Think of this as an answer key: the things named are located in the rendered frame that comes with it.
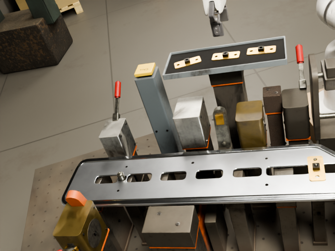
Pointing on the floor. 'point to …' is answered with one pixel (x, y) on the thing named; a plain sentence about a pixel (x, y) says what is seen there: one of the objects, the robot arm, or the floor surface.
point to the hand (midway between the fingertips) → (220, 25)
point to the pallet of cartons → (63, 5)
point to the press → (33, 37)
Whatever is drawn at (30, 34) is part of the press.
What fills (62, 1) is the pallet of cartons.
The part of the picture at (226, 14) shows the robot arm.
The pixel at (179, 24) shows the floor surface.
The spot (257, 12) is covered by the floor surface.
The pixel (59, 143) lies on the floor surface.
